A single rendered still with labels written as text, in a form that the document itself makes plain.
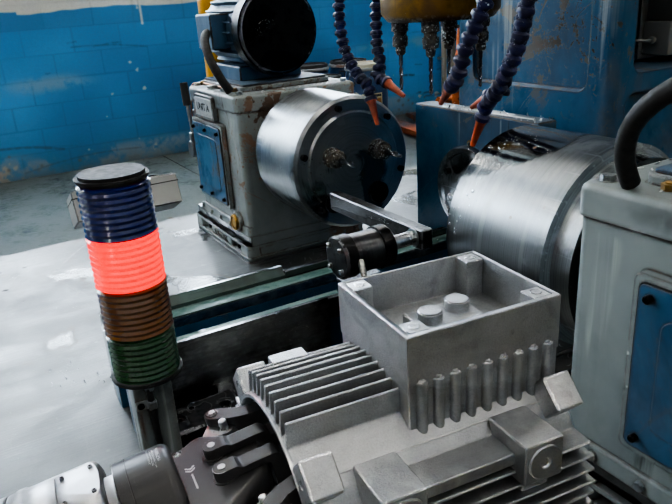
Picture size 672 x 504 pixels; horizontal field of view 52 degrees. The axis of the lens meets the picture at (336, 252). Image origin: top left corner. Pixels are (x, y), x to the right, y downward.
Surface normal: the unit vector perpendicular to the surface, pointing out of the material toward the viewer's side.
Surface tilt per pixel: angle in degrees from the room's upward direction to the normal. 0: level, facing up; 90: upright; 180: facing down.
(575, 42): 90
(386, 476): 0
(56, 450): 0
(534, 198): 54
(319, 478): 45
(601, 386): 90
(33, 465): 0
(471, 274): 90
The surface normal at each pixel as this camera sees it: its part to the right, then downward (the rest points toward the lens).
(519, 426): -0.06, -0.93
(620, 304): -0.86, 0.22
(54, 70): 0.51, 0.28
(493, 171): -0.67, -0.47
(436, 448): 0.29, -0.36
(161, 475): 0.00, -0.69
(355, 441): 0.19, -0.58
